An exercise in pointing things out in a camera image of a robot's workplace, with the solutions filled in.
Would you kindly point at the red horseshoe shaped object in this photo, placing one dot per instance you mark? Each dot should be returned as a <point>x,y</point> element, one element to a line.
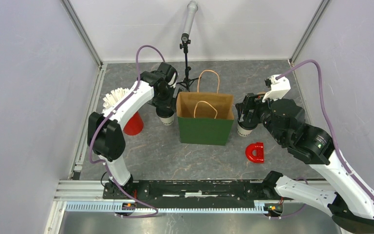
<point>255,152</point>

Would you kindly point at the red cup holder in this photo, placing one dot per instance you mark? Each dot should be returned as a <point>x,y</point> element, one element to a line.
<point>134,126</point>

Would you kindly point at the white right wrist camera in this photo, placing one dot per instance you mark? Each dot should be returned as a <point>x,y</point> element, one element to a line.
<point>278,88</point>

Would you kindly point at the green brown paper bag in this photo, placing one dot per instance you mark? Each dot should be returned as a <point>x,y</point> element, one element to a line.
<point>204,118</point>

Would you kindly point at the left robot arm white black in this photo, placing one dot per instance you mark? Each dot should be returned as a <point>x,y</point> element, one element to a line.
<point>105,130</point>

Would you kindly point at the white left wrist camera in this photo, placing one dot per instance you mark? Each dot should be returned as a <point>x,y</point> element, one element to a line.
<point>173,81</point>

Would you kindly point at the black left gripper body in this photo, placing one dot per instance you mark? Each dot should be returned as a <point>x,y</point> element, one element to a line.
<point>165,100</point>

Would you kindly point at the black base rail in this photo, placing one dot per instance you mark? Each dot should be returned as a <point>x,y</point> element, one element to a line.
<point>189,194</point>

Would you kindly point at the black tripod with grey tube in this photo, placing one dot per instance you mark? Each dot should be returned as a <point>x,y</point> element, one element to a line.
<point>192,9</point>

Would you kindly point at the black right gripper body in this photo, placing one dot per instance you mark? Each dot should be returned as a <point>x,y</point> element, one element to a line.
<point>261,108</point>

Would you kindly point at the white paper coffee cup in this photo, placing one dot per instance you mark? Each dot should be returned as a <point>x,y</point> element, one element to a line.
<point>244,130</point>

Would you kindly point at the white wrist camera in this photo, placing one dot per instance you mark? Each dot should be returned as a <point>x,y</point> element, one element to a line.
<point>278,88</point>
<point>173,81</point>

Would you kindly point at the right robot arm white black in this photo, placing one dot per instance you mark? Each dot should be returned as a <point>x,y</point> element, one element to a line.
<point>350,202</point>

